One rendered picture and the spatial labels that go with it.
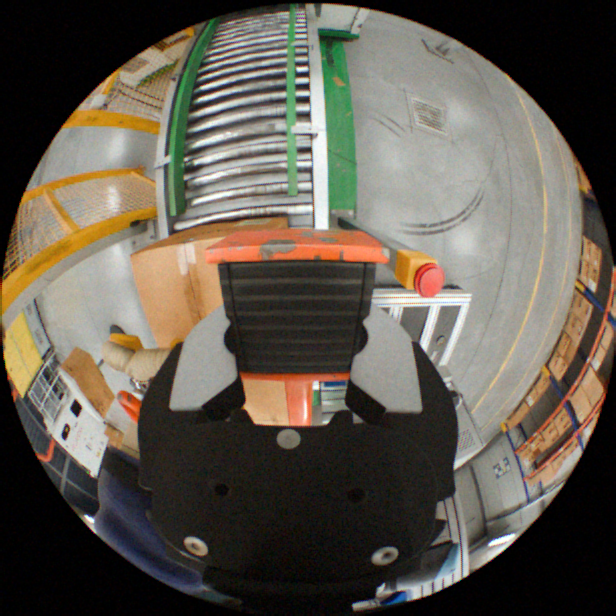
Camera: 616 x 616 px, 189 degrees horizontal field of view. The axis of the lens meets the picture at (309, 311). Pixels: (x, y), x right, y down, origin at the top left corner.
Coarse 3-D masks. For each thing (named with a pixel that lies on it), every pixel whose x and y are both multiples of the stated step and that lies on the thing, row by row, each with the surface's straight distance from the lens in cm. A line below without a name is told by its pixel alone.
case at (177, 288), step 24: (168, 240) 64; (192, 240) 49; (216, 240) 45; (144, 264) 58; (168, 264) 53; (192, 264) 49; (216, 264) 47; (144, 288) 61; (168, 288) 56; (192, 288) 52; (216, 288) 49; (168, 312) 60; (192, 312) 55; (168, 336) 65; (264, 384) 65; (264, 408) 75
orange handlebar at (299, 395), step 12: (288, 384) 16; (300, 384) 16; (312, 384) 16; (120, 396) 35; (132, 396) 34; (288, 396) 17; (300, 396) 17; (312, 396) 18; (132, 408) 34; (288, 408) 19; (300, 408) 18; (300, 420) 20
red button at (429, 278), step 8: (424, 264) 41; (432, 264) 41; (416, 272) 41; (424, 272) 40; (432, 272) 41; (440, 272) 42; (416, 280) 40; (424, 280) 40; (432, 280) 42; (440, 280) 43; (416, 288) 41; (424, 288) 41; (432, 288) 42; (440, 288) 43; (424, 296) 43; (432, 296) 44
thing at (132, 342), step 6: (114, 336) 49; (120, 336) 47; (126, 336) 46; (132, 336) 44; (120, 342) 47; (126, 342) 45; (132, 342) 43; (138, 342) 44; (132, 348) 45; (138, 348) 44; (132, 384) 50
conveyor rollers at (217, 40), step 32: (224, 32) 159; (256, 32) 149; (224, 64) 123; (256, 64) 113; (192, 96) 118; (224, 96) 106; (256, 96) 97; (192, 128) 102; (256, 128) 89; (192, 160) 96; (224, 160) 92; (224, 192) 87; (256, 192) 83; (192, 224) 93
